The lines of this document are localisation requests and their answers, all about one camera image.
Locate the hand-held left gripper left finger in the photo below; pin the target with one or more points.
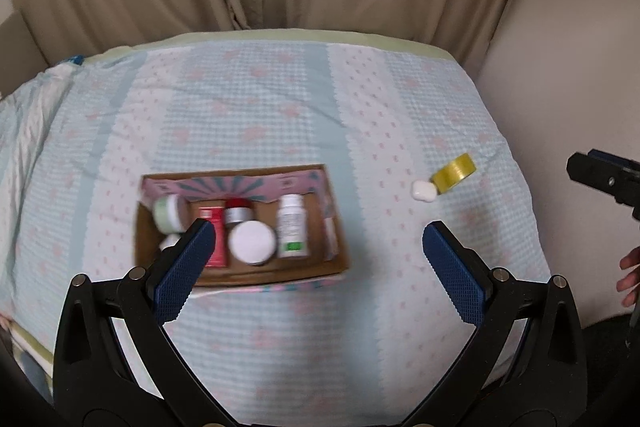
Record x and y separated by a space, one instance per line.
187 272

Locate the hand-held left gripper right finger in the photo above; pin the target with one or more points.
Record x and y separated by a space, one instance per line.
452 277

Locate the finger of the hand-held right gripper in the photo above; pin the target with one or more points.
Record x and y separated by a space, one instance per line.
600 179
612 158

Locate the small red carton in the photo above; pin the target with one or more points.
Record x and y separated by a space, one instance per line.
214 237

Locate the cardboard box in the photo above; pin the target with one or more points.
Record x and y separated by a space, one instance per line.
240 274

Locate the pale green lid jar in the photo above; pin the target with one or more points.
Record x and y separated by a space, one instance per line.
167 212

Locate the white round jar lid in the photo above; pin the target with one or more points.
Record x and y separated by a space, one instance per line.
252 243

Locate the red lid jar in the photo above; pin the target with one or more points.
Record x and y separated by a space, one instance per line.
237 212

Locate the small white plastic case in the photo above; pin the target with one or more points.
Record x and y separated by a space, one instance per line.
424 191

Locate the yellow tape roll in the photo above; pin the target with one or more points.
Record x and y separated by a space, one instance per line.
454 172

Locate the white bottle green label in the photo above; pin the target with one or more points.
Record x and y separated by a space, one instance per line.
291 224

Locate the person's right hand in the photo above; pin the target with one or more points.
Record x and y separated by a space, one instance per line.
632 272

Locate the person's dark trousers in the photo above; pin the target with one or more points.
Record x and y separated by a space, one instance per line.
610 372

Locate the checked pale blue blanket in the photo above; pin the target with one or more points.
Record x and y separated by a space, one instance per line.
280 107

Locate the crumpled pale blue quilt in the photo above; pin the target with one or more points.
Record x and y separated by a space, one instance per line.
30 117

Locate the green mattress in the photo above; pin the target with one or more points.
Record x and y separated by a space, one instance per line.
300 36

